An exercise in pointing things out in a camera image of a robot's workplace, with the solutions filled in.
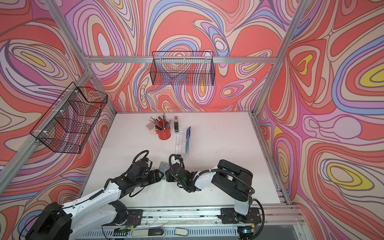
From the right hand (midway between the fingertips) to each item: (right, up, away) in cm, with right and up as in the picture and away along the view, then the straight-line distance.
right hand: (168, 176), depth 87 cm
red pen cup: (-5, +27, +9) cm, 29 cm away
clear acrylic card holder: (+6, +16, +9) cm, 19 cm away
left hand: (-2, +1, -2) cm, 4 cm away
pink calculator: (-16, +28, +21) cm, 39 cm away
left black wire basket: (-52, +30, -9) cm, 61 cm away
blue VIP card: (+12, +25, +8) cm, 29 cm away
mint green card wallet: (-3, +5, +3) cm, 6 cm away
